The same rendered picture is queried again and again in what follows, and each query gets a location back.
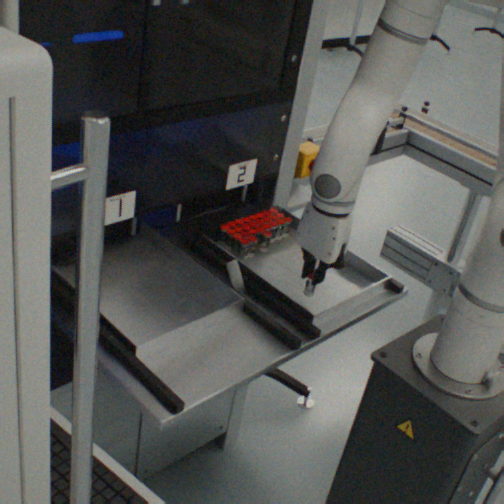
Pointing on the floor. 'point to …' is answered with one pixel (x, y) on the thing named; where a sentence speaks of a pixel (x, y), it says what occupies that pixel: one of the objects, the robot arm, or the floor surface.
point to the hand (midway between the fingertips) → (314, 271)
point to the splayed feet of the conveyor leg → (293, 387)
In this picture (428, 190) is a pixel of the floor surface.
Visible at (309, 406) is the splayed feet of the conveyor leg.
